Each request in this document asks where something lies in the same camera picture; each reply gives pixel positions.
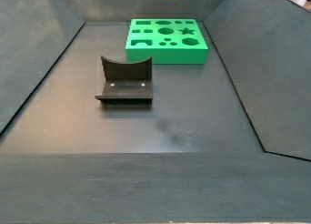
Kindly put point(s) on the black L-shaped fixture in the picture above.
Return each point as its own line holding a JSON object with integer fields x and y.
{"x": 127, "y": 80}

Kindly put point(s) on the green shape sorter block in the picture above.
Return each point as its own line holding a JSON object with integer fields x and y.
{"x": 171, "y": 41}

